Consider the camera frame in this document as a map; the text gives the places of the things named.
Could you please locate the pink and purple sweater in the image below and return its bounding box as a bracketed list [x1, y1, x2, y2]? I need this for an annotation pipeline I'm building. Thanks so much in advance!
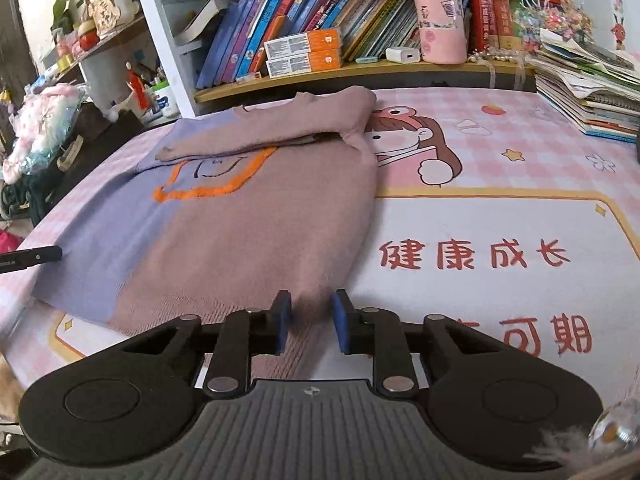
[30, 84, 380, 380]

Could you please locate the orange white medicine box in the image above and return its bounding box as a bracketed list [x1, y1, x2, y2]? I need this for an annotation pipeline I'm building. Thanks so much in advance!
[266, 49, 342, 78]
[265, 28, 342, 61]

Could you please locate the white charger block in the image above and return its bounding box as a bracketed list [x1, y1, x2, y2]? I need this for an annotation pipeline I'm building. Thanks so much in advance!
[385, 47, 421, 64]

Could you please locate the wooden bookshelf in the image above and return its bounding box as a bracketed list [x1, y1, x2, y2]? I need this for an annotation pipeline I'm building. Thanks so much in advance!
[140, 0, 533, 118]

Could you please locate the stack of papers and books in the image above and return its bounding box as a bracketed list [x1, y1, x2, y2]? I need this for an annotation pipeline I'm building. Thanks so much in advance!
[527, 29, 639, 144]

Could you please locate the pink cartoon cup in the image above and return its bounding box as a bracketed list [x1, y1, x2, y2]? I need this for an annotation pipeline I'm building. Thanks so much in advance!
[414, 0, 466, 65]

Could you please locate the colourful flower ornament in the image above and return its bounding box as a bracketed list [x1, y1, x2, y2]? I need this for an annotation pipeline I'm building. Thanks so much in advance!
[511, 0, 593, 51]

